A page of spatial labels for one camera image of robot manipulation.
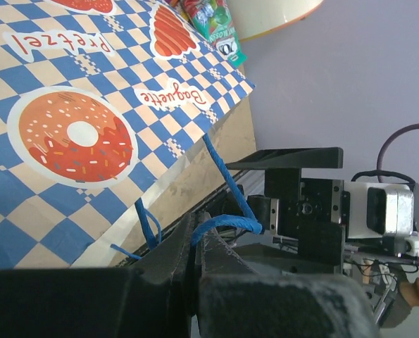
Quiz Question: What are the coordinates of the teal Fox's mint packet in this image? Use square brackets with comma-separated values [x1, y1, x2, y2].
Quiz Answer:
[181, 0, 246, 67]

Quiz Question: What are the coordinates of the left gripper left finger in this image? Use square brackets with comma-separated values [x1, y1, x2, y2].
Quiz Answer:
[0, 213, 196, 337]

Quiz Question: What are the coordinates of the beige and orange cylinder device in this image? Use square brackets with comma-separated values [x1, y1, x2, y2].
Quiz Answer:
[227, 0, 323, 42]

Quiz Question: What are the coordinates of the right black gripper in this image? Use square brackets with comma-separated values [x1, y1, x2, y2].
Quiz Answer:
[226, 147, 349, 274]

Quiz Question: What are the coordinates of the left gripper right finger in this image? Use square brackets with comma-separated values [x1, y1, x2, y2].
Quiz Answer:
[193, 215, 380, 337]

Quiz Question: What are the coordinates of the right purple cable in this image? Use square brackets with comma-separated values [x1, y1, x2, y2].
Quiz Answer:
[376, 123, 419, 184]

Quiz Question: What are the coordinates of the blue checkered paper bag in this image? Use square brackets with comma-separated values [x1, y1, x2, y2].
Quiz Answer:
[0, 1, 254, 269]

